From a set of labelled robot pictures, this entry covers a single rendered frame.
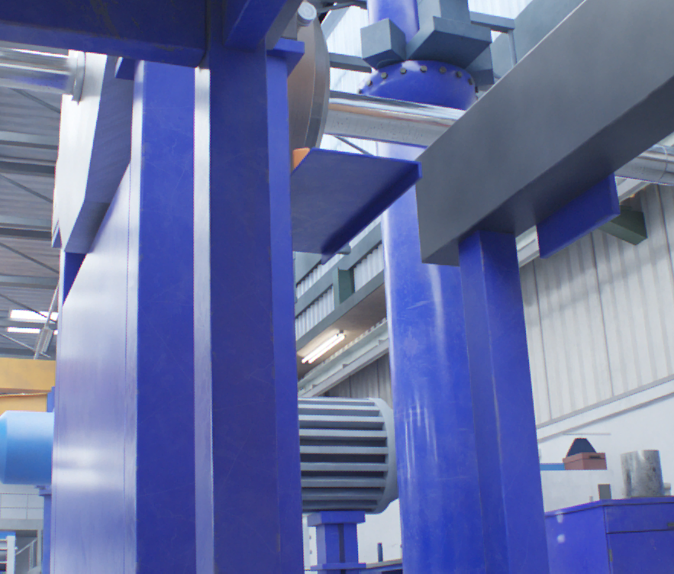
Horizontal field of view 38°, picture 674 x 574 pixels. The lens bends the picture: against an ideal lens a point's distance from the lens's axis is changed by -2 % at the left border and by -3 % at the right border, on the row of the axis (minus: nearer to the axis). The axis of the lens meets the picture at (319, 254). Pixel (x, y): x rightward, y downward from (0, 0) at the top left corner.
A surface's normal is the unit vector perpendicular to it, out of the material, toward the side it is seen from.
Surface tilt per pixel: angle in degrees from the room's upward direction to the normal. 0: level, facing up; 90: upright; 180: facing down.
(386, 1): 90
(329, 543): 90
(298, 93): 113
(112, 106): 135
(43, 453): 107
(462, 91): 129
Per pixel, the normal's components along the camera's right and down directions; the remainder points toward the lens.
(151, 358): 0.36, -0.33
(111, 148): 0.29, 0.43
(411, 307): -0.55, -0.26
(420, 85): 0.03, 0.33
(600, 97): -0.93, -0.09
